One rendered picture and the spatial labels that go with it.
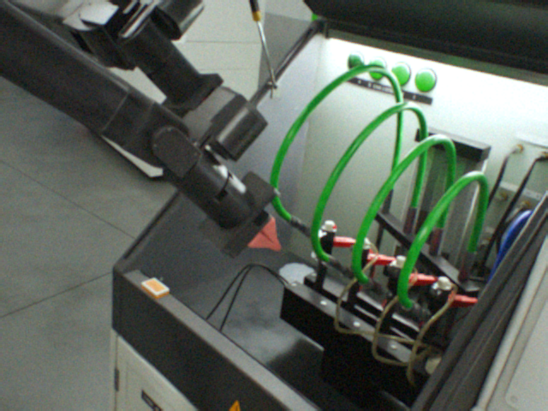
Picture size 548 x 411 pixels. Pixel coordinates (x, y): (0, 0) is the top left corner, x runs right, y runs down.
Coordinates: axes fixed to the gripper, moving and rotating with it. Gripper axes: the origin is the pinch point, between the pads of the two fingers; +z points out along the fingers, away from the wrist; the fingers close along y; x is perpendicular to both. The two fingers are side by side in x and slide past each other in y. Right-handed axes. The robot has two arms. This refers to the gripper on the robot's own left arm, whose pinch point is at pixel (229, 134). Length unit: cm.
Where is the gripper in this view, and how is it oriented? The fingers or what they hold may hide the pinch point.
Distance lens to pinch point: 83.2
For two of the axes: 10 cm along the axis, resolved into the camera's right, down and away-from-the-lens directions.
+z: 5.9, 6.1, 5.3
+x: -5.9, 7.7, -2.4
